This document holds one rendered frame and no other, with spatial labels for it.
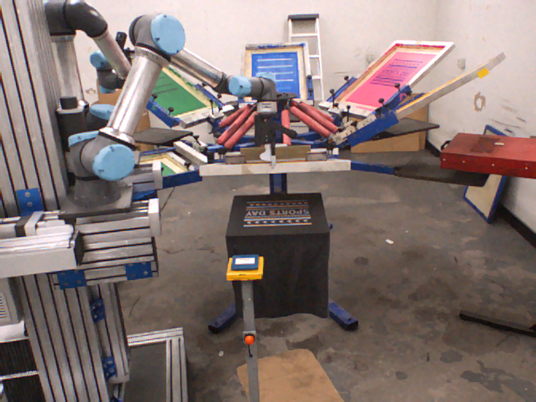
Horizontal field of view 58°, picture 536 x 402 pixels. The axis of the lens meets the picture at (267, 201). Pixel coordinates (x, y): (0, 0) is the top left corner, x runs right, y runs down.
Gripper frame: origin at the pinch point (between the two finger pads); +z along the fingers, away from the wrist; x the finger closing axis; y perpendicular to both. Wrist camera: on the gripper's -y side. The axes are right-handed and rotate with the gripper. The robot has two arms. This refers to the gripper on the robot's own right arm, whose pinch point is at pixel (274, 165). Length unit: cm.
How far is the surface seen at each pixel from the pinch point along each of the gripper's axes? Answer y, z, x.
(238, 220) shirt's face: 17.6, 24.9, -27.7
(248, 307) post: 12, 53, 10
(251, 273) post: 9.4, 37.8, 19.1
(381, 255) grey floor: -78, 79, -188
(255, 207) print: 10.6, 21.0, -41.7
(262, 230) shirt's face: 6.8, 27.9, -17.0
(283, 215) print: -2.7, 23.9, -31.3
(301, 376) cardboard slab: -9, 114, -57
